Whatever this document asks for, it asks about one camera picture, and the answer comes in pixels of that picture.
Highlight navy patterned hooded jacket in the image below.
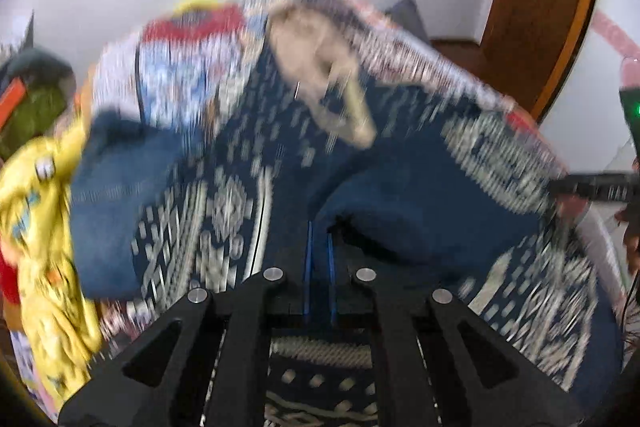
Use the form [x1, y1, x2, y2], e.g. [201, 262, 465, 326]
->
[134, 0, 622, 426]

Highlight yellow duck fleece blanket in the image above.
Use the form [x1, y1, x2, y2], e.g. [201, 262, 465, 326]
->
[1, 0, 245, 411]

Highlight red plush toy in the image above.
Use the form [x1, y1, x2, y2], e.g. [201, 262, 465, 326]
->
[0, 254, 21, 305]

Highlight blue denim jeans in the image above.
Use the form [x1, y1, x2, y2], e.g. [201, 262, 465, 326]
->
[70, 110, 204, 300]

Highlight brown wooden door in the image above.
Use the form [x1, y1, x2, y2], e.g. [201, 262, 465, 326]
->
[480, 0, 593, 120]

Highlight colourful patchwork bedspread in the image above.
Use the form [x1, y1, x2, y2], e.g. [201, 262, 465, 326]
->
[70, 0, 622, 387]

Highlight grey pillow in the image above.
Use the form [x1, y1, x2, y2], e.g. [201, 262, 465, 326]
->
[384, 0, 431, 44]

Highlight dark green bag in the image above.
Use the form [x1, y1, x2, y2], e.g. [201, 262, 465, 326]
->
[1, 48, 75, 160]

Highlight orange box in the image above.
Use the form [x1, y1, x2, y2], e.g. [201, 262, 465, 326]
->
[0, 77, 27, 129]

